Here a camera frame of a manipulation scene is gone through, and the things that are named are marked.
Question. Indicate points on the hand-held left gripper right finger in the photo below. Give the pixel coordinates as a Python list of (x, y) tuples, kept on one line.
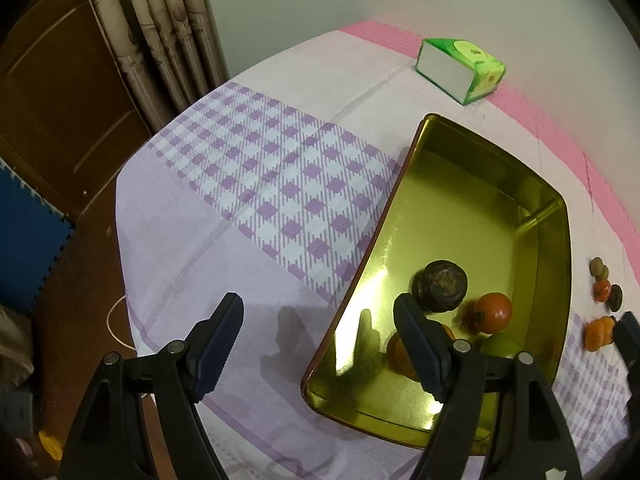
[(420, 350)]

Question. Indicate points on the dark purple mangosteen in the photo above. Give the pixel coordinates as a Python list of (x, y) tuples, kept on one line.
[(616, 296), (442, 282)]

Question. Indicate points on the small yellow toy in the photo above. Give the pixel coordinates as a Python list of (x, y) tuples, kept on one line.
[(48, 444)]

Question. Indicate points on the red and gold tin box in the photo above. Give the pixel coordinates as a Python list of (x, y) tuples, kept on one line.
[(450, 200)]

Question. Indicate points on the green tissue box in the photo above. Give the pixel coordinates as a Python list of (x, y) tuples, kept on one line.
[(450, 70)]

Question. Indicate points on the beige patterned curtain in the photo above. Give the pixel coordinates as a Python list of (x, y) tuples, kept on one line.
[(150, 35)]

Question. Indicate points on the brown wooden door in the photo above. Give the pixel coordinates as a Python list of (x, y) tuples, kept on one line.
[(60, 110)]

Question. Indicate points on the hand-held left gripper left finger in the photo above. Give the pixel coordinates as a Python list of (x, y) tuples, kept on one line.
[(217, 350)]

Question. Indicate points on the beige cloth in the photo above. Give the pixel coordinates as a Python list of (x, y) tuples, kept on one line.
[(12, 345)]

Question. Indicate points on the green tomato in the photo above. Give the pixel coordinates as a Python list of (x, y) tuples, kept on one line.
[(502, 347)]

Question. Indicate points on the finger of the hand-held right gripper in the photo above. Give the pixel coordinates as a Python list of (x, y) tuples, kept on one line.
[(629, 332)]

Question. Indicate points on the blue foam mat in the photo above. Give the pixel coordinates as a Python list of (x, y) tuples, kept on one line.
[(30, 240)]

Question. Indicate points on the orange-red tomato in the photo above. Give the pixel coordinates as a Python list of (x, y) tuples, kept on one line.
[(495, 311)]

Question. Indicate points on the purple checkered tablecloth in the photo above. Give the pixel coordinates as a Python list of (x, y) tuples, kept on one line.
[(250, 185)]

